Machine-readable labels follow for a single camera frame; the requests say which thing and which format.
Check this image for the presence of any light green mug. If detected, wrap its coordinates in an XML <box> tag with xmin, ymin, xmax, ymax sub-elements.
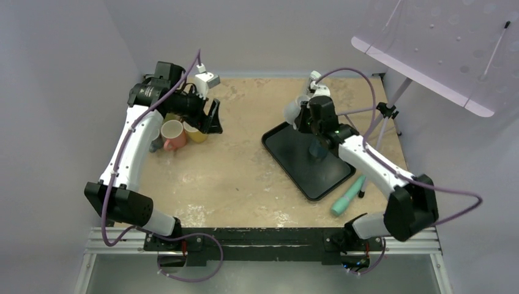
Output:
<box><xmin>163</xmin><ymin>113</ymin><xmax>180</xmax><ymax>123</ymax></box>

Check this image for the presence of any teal bottle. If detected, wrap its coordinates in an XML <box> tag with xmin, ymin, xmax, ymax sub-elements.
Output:
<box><xmin>330</xmin><ymin>175</ymin><xmax>365</xmax><ymax>217</ymax></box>

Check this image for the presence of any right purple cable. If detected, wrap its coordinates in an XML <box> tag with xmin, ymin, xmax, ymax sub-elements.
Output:
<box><xmin>314</xmin><ymin>67</ymin><xmax>484</xmax><ymax>226</ymax></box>

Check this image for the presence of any blue grey mug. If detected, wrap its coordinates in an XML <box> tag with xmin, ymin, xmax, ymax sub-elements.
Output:
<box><xmin>149</xmin><ymin>130</ymin><xmax>163</xmax><ymax>153</ymax></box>

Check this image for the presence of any pink mug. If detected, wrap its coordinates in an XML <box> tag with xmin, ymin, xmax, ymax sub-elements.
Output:
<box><xmin>160</xmin><ymin>120</ymin><xmax>187</xmax><ymax>151</ymax></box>

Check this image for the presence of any purple cable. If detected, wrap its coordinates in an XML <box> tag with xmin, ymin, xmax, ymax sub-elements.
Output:
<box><xmin>100</xmin><ymin>49</ymin><xmax>224</xmax><ymax>283</ymax></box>
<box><xmin>314</xmin><ymin>67</ymin><xmax>484</xmax><ymax>226</ymax></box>

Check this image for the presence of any white perforated board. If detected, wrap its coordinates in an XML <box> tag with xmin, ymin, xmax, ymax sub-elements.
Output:
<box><xmin>351</xmin><ymin>0</ymin><xmax>518</xmax><ymax>118</ymax></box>

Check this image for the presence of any light grey mug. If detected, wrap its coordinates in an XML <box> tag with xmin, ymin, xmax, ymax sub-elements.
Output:
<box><xmin>283</xmin><ymin>95</ymin><xmax>310</xmax><ymax>130</ymax></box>

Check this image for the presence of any black serving tray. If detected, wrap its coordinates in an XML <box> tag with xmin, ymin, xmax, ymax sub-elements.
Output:
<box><xmin>261</xmin><ymin>122</ymin><xmax>356</xmax><ymax>202</ymax></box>

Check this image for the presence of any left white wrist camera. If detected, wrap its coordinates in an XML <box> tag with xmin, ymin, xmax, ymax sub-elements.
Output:
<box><xmin>193</xmin><ymin>64</ymin><xmax>220</xmax><ymax>99</ymax></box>

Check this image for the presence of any yellow mug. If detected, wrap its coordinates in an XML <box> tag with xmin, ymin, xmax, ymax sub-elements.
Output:
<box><xmin>183</xmin><ymin>121</ymin><xmax>208</xmax><ymax>143</ymax></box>

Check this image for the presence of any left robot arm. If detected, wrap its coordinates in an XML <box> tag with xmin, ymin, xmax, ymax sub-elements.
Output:
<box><xmin>84</xmin><ymin>61</ymin><xmax>223</xmax><ymax>251</ymax></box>

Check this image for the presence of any dark teal mug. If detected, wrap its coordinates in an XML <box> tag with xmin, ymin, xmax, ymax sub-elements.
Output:
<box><xmin>308</xmin><ymin>138</ymin><xmax>328</xmax><ymax>160</ymax></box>

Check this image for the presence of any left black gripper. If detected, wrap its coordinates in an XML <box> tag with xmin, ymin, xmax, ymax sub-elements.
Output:
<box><xmin>168</xmin><ymin>85</ymin><xmax>222</xmax><ymax>134</ymax></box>

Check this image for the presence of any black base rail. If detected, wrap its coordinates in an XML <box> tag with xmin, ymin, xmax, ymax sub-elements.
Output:
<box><xmin>143</xmin><ymin>227</ymin><xmax>382</xmax><ymax>266</ymax></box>

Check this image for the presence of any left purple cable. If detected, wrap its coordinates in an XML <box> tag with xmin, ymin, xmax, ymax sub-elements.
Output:
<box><xmin>100</xmin><ymin>49</ymin><xmax>224</xmax><ymax>283</ymax></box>

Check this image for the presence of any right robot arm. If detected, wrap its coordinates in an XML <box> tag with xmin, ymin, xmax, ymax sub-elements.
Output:
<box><xmin>294</xmin><ymin>96</ymin><xmax>439</xmax><ymax>249</ymax></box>

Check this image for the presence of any tripod stand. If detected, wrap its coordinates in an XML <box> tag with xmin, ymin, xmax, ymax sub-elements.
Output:
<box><xmin>338</xmin><ymin>77</ymin><xmax>414</xmax><ymax>199</ymax></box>

